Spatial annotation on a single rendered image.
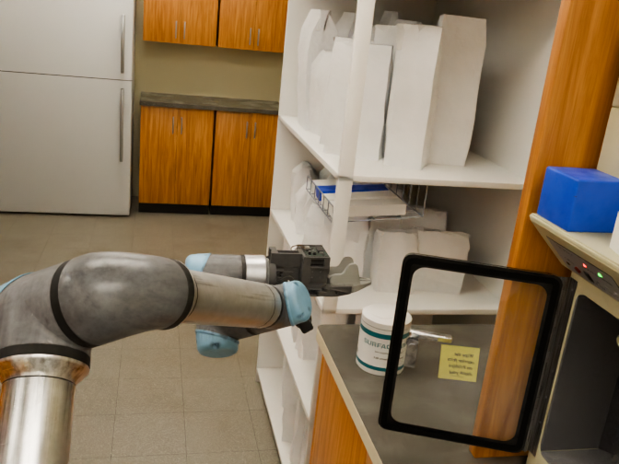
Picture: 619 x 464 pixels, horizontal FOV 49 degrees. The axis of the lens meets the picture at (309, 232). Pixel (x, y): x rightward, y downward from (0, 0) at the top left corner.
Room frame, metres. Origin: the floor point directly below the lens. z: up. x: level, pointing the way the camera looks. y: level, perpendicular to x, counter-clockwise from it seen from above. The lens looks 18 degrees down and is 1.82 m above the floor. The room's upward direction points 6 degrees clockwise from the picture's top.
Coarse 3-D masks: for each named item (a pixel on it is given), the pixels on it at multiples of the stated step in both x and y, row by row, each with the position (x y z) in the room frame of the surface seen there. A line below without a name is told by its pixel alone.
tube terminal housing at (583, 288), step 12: (612, 108) 1.22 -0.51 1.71; (612, 120) 1.21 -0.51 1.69; (612, 132) 1.20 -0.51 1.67; (612, 144) 1.19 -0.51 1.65; (600, 156) 1.22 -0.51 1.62; (612, 156) 1.19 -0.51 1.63; (600, 168) 1.21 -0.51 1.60; (612, 168) 1.18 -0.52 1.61; (576, 276) 1.20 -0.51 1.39; (588, 288) 1.16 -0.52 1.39; (600, 300) 1.13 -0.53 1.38; (612, 300) 1.10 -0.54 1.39; (612, 312) 1.09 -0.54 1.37; (540, 444) 1.19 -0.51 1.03; (528, 456) 1.22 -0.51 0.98; (540, 456) 1.18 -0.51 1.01
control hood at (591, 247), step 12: (540, 216) 1.17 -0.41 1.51; (540, 228) 1.17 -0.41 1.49; (552, 228) 1.11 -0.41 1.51; (564, 240) 1.08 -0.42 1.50; (576, 240) 1.05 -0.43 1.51; (588, 240) 1.05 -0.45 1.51; (600, 240) 1.06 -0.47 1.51; (576, 252) 1.07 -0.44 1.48; (588, 252) 1.01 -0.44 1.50; (600, 252) 0.99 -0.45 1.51; (612, 252) 1.00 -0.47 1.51; (564, 264) 1.19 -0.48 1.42; (600, 264) 0.99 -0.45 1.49; (612, 264) 0.95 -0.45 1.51; (612, 276) 0.98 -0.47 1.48
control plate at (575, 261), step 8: (552, 240) 1.15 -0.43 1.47; (560, 248) 1.13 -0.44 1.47; (560, 256) 1.17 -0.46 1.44; (568, 256) 1.12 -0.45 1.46; (576, 256) 1.08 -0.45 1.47; (576, 264) 1.11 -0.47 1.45; (576, 272) 1.15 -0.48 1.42; (592, 272) 1.05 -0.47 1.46; (600, 272) 1.02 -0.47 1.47; (600, 280) 1.05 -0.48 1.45; (608, 280) 1.01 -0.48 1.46; (600, 288) 1.08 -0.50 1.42; (608, 288) 1.04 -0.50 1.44; (616, 288) 1.00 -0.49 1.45; (616, 296) 1.03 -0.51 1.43
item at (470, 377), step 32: (416, 288) 1.24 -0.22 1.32; (448, 288) 1.23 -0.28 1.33; (480, 288) 1.22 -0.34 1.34; (512, 288) 1.22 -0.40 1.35; (416, 320) 1.24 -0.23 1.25; (448, 320) 1.23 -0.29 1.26; (480, 320) 1.22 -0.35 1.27; (512, 320) 1.21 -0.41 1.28; (448, 352) 1.23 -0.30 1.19; (480, 352) 1.22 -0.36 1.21; (512, 352) 1.21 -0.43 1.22; (416, 384) 1.24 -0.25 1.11; (448, 384) 1.23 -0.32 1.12; (480, 384) 1.22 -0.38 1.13; (512, 384) 1.21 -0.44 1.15; (416, 416) 1.23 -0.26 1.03; (448, 416) 1.23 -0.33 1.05; (480, 416) 1.22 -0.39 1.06; (512, 416) 1.21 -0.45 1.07
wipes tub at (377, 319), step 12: (372, 312) 1.61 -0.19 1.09; (384, 312) 1.62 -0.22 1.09; (360, 324) 1.61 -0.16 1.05; (372, 324) 1.57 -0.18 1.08; (384, 324) 1.55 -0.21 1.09; (360, 336) 1.60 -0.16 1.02; (372, 336) 1.56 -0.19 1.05; (384, 336) 1.55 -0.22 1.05; (360, 348) 1.59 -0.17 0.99; (372, 348) 1.56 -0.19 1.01; (384, 348) 1.55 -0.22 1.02; (360, 360) 1.58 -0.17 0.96; (372, 360) 1.56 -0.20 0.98; (384, 360) 1.55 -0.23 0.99; (372, 372) 1.56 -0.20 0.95; (384, 372) 1.55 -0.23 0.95
